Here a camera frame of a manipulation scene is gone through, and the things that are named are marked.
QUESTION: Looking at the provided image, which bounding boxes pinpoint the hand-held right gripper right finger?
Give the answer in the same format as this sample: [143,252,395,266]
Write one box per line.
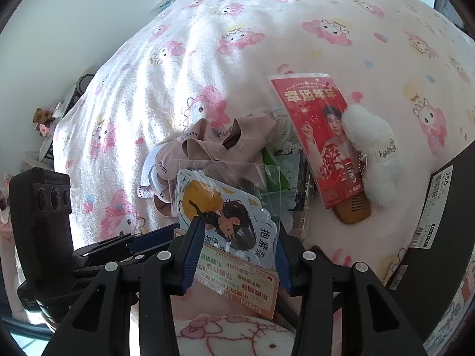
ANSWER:
[273,226,427,356]

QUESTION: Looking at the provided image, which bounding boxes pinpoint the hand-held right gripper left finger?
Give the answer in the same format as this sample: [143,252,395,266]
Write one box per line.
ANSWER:
[42,215,206,356]

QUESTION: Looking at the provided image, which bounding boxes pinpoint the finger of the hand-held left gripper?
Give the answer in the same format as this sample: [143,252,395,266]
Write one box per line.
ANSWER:
[73,247,176,279]
[73,225,183,265]

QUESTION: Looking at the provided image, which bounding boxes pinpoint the orange label card packet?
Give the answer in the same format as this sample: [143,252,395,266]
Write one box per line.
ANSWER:
[174,230,280,320]

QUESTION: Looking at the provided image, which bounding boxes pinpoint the bagged cartoon girl stickers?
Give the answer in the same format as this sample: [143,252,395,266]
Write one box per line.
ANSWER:
[169,159,283,269]

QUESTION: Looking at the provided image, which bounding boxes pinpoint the black container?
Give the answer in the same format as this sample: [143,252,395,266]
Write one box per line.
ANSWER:
[385,154,475,356]

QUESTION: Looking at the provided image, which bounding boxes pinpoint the clear plastic box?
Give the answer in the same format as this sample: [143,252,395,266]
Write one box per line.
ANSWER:
[262,106,317,239]

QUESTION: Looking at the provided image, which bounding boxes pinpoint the green corn snack packet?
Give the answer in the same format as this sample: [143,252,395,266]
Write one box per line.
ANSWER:
[260,149,294,198]

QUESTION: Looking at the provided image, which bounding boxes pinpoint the white pink-lined cloth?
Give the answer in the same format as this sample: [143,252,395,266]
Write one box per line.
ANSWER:
[174,313,295,356]

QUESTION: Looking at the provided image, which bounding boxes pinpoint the wooden comb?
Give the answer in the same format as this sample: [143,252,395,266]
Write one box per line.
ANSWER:
[331,196,372,225]

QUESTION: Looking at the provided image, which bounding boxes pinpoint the brown plush toy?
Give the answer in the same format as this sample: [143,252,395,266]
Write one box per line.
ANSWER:
[33,107,53,135]

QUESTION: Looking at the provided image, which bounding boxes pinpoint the pink sock bundle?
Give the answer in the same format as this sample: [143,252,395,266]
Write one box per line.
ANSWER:
[139,117,278,217]

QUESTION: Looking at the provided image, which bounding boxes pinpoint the red portrait card packet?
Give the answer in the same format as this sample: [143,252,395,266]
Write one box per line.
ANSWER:
[267,73,366,210]

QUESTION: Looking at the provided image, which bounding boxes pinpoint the pink cartoon printed blanket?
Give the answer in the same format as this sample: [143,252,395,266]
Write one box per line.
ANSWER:
[52,0,475,342]

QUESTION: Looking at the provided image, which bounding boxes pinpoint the white fluffy plush keychain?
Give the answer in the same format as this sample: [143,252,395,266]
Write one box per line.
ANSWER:
[341,104,404,208]

